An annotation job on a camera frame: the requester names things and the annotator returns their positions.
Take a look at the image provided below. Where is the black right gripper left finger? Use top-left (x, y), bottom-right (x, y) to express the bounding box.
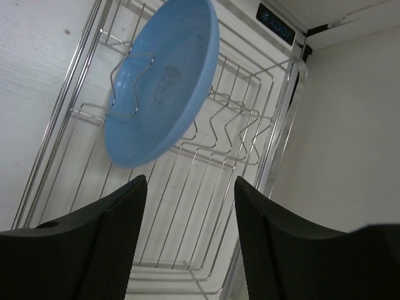
top-left (1, 175), bottom-right (148, 299)

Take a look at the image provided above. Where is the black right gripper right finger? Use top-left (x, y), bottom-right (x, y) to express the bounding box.
top-left (234, 177), bottom-right (399, 299)

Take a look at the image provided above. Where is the blue plastic plate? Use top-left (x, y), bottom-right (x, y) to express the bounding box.
top-left (104, 1), bottom-right (220, 169)

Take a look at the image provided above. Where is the silver wire dish rack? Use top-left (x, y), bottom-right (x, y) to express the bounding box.
top-left (1, 1), bottom-right (306, 299)

